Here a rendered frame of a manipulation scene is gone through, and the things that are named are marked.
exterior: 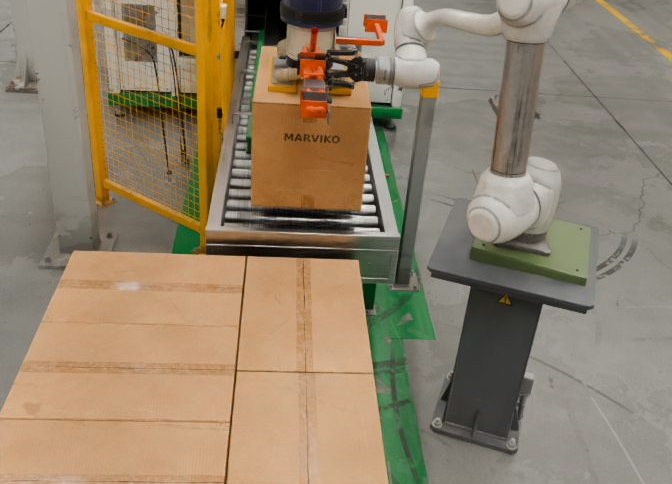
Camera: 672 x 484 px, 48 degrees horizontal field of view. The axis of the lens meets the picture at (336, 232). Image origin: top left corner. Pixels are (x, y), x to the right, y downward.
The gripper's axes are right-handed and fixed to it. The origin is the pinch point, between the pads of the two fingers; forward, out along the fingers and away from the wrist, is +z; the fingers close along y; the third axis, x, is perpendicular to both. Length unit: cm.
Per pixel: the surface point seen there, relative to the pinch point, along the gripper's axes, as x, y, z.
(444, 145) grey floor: 209, 120, -97
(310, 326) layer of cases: -52, 66, -2
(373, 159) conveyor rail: 60, 61, -31
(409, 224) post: 49, 87, -49
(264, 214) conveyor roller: 16, 66, 14
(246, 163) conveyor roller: 60, 66, 24
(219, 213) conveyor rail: 7, 61, 31
